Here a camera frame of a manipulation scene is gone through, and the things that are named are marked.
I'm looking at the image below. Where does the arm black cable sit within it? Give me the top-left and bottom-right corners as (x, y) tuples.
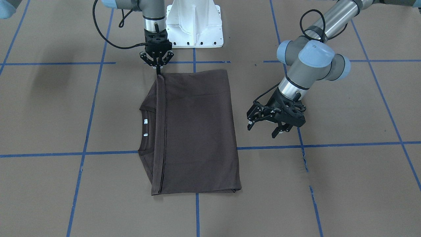
(253, 9), (328, 106)
(92, 0), (148, 50)

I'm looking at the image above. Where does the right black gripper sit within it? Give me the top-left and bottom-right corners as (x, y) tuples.
(139, 29), (174, 69)

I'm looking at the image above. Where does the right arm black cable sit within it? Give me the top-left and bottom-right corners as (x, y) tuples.
(92, 0), (148, 50)

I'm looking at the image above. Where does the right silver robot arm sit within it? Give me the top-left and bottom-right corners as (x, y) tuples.
(93, 0), (174, 75)

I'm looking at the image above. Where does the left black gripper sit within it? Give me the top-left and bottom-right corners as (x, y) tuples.
(247, 88), (306, 138)

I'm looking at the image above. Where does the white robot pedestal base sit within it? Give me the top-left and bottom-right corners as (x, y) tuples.
(166, 0), (224, 48)

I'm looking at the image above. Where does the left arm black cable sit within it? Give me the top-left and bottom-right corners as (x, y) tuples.
(253, 9), (328, 106)

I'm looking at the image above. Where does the dark brown t-shirt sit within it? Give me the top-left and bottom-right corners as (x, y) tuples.
(138, 69), (242, 196)

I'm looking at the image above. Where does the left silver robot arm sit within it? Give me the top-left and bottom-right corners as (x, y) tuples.
(246, 0), (374, 138)

